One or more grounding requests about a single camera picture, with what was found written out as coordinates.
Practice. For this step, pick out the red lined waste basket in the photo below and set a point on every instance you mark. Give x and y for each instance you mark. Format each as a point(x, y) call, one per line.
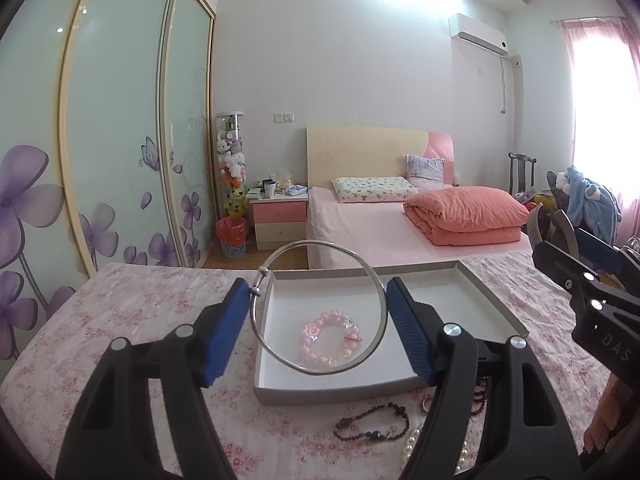
point(232, 234)

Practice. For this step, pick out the beige pink headboard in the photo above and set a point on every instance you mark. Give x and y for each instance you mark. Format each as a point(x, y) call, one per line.
point(357, 151)

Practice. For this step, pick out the white air conditioner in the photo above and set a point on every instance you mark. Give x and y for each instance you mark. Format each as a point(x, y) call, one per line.
point(478, 33)

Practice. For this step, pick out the blue plush garment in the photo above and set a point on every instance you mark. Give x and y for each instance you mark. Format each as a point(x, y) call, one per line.
point(587, 204)

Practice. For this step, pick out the pink bed mattress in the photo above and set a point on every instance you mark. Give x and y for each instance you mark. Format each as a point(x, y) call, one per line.
point(382, 234)

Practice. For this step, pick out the white mug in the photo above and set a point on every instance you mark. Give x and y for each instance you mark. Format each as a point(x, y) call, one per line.
point(269, 189)

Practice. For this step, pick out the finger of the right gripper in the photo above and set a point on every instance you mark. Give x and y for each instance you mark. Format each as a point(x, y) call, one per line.
point(583, 246)
point(561, 267)

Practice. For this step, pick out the folded salmon duvet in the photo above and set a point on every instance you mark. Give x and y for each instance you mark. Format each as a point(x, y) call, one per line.
point(467, 216)

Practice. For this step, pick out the floral pink bed sheet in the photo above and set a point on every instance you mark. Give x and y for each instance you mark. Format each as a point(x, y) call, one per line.
point(525, 436)

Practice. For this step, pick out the thin silver bangle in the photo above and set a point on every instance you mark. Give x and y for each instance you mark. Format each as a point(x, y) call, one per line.
point(318, 323)

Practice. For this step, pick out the small purple print pillow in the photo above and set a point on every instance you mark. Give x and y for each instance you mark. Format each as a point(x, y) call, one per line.
point(425, 169)

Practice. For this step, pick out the floral white pillow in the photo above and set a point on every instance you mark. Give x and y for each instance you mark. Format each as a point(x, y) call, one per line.
point(373, 189)

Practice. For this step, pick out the right hand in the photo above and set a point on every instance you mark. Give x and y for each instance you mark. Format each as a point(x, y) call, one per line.
point(599, 436)

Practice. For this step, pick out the wide silver cuff bangle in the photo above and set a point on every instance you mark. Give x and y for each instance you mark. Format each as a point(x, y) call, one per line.
point(540, 227)

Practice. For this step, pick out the dark wooden chair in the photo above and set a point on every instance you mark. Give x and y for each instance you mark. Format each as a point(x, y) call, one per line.
point(521, 173)

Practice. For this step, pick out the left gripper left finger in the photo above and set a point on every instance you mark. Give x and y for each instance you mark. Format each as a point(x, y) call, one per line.
point(111, 433)

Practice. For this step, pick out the pink bedside table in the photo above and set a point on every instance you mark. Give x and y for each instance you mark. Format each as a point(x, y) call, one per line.
point(279, 220)

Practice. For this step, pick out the pink curtain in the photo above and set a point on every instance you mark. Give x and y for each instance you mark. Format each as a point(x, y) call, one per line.
point(604, 77)

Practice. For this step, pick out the clear tube of plush toys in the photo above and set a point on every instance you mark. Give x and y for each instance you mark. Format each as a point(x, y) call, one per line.
point(231, 162)

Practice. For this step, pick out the sliding wardrobe with flowers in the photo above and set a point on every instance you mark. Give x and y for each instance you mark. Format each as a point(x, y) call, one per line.
point(105, 125)

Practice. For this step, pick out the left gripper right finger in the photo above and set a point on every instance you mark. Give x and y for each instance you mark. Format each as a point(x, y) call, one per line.
point(475, 389)

